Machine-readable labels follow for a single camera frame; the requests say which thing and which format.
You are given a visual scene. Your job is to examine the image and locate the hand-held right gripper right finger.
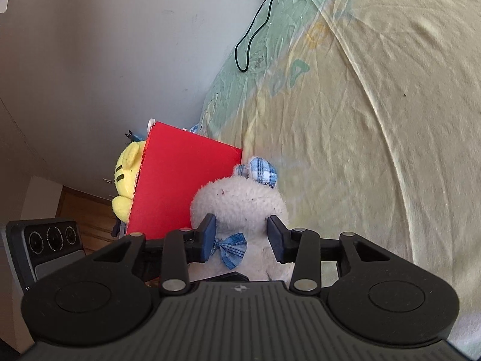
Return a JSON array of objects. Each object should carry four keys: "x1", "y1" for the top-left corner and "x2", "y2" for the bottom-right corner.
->
[{"x1": 266, "y1": 214, "x2": 391, "y2": 295}]

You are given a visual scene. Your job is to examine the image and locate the cartoon printed bed sheet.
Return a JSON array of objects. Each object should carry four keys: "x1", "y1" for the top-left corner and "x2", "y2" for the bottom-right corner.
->
[{"x1": 199, "y1": 0, "x2": 481, "y2": 359}]

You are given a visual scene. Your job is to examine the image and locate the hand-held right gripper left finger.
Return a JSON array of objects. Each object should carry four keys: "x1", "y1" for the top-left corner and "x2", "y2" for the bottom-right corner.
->
[{"x1": 92, "y1": 214, "x2": 219, "y2": 297}]

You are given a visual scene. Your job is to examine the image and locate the red cardboard box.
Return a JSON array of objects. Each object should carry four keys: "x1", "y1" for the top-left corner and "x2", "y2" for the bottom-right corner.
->
[{"x1": 126, "y1": 121, "x2": 244, "y2": 241}]

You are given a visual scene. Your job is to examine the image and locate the white rabbit plush toy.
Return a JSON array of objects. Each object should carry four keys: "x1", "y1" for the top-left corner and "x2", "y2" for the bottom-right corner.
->
[{"x1": 190, "y1": 155, "x2": 296, "y2": 282}]

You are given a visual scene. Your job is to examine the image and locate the yellow tiger plush toy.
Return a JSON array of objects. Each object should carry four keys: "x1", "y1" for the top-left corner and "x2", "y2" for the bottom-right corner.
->
[{"x1": 112, "y1": 141, "x2": 147, "y2": 223}]

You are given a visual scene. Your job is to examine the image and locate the wooden cabinet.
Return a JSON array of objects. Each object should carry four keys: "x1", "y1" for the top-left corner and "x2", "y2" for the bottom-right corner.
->
[{"x1": 56, "y1": 186, "x2": 130, "y2": 257}]

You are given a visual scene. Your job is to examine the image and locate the black charging cable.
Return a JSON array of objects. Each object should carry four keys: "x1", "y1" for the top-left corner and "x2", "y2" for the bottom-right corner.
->
[{"x1": 234, "y1": 0, "x2": 291, "y2": 73}]

